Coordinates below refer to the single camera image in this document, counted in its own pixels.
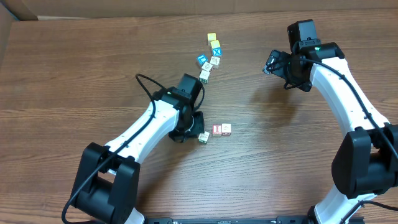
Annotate white green block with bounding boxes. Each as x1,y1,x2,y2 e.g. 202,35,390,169
199,70,210,83
198,131,210,144

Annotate red I block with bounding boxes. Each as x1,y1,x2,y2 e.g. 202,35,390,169
212,124,222,137

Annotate red circle block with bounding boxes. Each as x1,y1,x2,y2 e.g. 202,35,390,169
221,123,232,136

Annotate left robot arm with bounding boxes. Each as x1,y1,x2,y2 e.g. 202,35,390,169
61,74,205,224

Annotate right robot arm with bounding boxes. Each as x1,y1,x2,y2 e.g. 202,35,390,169
263,19,397,223

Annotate white block centre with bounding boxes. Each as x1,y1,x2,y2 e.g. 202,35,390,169
201,62,213,72

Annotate blue X block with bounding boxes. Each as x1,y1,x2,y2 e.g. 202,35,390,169
212,47,223,58

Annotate white block right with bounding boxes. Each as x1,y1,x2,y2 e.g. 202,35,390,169
209,56,221,69

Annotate blue picture block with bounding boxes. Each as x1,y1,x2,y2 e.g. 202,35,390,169
196,54,208,67

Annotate yellow block near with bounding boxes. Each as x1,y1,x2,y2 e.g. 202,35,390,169
210,40,221,49

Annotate yellow block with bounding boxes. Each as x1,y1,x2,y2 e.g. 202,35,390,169
210,40,221,49
207,32,216,45

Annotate yellow block far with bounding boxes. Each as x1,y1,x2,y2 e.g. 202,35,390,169
207,32,216,45

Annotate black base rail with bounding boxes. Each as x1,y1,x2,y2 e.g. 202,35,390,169
145,215,313,224

